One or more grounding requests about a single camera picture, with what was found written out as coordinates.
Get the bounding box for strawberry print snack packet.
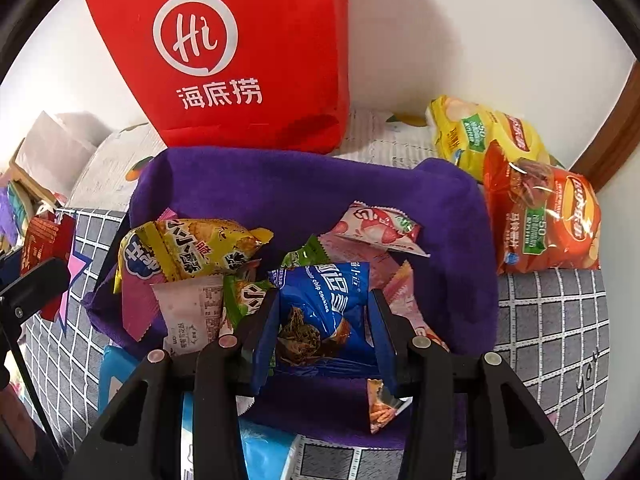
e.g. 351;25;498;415
332;201;431;258

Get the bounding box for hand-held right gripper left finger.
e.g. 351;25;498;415
65;287;281;480

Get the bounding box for white snack packet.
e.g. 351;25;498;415
150;274;226;356

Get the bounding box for grey checked bed sheet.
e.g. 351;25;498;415
20;207;613;480

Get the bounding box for orange chips bag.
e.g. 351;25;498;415
482;140;603;276

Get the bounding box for white plastic bag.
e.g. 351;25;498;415
15;110;113;196

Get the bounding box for pink and yellow snack packet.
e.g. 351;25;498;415
113;225;168;343

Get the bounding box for green snack packet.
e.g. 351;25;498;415
220;234;331;331

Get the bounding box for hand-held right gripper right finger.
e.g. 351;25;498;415
369;287;583;480

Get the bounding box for red paper bag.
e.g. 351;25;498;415
82;0;351;155

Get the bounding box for blue cookie packet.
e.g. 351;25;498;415
267;261;381;367

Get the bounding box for purple fabric bin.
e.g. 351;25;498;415
82;146;498;453

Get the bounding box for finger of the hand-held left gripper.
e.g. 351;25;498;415
0;250;26;291
0;256;71;321

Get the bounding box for yellow chips bag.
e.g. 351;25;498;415
426;95;566;183

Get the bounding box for light wooden furniture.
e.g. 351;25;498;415
10;137;66;206

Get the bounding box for blue tissue box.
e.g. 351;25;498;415
97;345;301;480

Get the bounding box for brown wooden door frame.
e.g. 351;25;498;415
570;55;640;193

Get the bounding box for plain pink snack packet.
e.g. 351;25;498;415
320;232;416;331

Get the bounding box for small orange snack packet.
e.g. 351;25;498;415
366;379;412;435

